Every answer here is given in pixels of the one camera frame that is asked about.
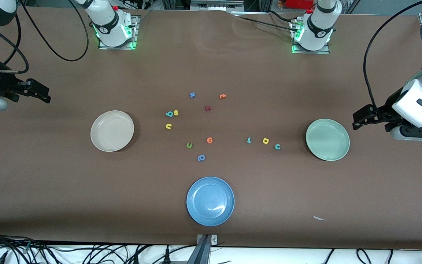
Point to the blue round plate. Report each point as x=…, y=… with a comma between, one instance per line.
x=210, y=201

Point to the beige round plate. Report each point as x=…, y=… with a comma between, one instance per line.
x=112, y=131

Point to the aluminium profile bar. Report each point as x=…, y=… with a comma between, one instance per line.
x=200, y=255

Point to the teal letter b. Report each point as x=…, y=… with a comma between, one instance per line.
x=169, y=114

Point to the grey metal rail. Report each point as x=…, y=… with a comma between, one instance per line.
x=216, y=5

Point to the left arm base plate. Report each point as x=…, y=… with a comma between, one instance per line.
x=311, y=52

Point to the green round plate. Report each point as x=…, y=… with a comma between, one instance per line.
x=327, y=139

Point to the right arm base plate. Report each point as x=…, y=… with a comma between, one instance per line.
x=117, y=47

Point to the red box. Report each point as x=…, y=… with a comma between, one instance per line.
x=299, y=3

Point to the brown table cover sheet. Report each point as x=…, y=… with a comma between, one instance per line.
x=50, y=190

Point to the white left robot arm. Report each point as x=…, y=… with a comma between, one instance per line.
x=319, y=25

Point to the metal mounting bracket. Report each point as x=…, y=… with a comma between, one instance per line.
x=213, y=239

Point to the white paper scrap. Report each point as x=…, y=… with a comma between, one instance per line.
x=318, y=218

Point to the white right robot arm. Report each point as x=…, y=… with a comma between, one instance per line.
x=110, y=25

